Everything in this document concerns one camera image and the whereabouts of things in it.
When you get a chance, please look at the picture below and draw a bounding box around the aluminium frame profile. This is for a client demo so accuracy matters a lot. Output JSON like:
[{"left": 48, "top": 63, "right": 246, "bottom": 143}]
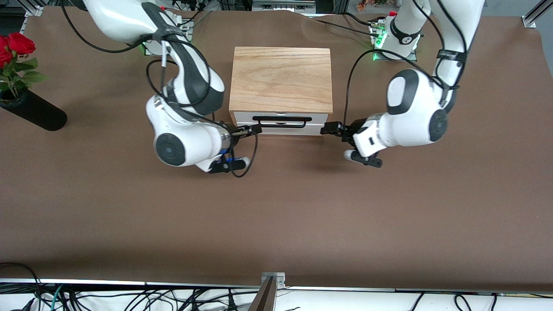
[
  {"left": 17, "top": 0, "right": 44, "bottom": 17},
  {"left": 521, "top": 0, "right": 553, "bottom": 29}
]

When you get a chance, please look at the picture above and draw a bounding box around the black cylindrical vase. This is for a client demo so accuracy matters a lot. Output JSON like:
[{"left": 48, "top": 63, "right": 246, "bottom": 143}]
[{"left": 0, "top": 89, "right": 68, "bottom": 132}]

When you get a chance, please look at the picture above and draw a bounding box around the brown table cover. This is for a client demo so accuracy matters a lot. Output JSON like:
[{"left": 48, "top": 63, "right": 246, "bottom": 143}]
[{"left": 0, "top": 5, "right": 553, "bottom": 291}]

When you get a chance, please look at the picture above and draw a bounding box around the aluminium camera mount post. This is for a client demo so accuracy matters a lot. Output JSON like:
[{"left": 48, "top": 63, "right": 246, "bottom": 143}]
[{"left": 248, "top": 272, "right": 286, "bottom": 311}]

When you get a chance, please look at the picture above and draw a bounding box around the black metal drawer handle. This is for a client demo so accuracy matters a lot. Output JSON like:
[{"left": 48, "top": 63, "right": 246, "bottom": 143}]
[{"left": 253, "top": 115, "right": 312, "bottom": 129}]

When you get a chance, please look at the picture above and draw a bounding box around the teal cable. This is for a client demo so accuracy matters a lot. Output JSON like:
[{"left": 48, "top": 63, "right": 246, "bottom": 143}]
[{"left": 50, "top": 284, "right": 64, "bottom": 311}]

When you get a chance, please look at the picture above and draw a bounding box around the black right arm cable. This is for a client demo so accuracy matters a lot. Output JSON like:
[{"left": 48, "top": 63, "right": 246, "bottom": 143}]
[{"left": 60, "top": 0, "right": 259, "bottom": 178}]

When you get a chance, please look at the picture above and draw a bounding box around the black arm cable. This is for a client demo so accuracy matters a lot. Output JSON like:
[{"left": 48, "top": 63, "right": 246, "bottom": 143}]
[
  {"left": 60, "top": 0, "right": 259, "bottom": 178},
  {"left": 344, "top": 0, "right": 469, "bottom": 127}
]

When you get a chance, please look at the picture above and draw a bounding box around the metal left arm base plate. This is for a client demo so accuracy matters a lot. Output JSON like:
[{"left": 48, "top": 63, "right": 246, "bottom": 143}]
[{"left": 372, "top": 48, "right": 418, "bottom": 62}]

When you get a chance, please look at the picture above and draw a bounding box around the aluminium table edge rail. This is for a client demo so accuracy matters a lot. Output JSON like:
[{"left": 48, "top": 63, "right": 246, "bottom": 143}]
[{"left": 0, "top": 278, "right": 553, "bottom": 295}]

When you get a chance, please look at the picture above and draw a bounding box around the white-fronted wooden drawer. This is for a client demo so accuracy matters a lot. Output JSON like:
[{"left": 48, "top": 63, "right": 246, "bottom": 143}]
[{"left": 232, "top": 111, "right": 330, "bottom": 136}]

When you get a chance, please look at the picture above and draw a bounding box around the light wooden drawer cabinet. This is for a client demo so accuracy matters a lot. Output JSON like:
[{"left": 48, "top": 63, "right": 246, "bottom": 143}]
[{"left": 228, "top": 47, "right": 334, "bottom": 126}]

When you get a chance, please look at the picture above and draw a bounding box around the black looping floor cable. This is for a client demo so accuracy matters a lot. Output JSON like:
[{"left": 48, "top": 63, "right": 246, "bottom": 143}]
[{"left": 0, "top": 262, "right": 43, "bottom": 299}]

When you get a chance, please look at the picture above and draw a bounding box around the grey power strip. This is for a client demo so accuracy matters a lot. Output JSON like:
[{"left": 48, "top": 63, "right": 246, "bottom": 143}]
[{"left": 252, "top": 0, "right": 317, "bottom": 13}]

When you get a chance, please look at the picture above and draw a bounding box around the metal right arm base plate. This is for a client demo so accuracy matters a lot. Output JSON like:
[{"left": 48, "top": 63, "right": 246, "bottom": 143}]
[{"left": 144, "top": 41, "right": 167, "bottom": 57}]

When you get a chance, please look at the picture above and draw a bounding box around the black cable on table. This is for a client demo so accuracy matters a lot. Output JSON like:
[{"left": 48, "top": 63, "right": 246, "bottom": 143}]
[
  {"left": 311, "top": 18, "right": 377, "bottom": 37},
  {"left": 176, "top": 9, "right": 207, "bottom": 30},
  {"left": 343, "top": 12, "right": 381, "bottom": 27}
]

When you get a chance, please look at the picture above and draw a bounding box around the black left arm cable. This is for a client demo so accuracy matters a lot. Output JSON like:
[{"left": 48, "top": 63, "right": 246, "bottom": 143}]
[{"left": 344, "top": 0, "right": 469, "bottom": 127}]

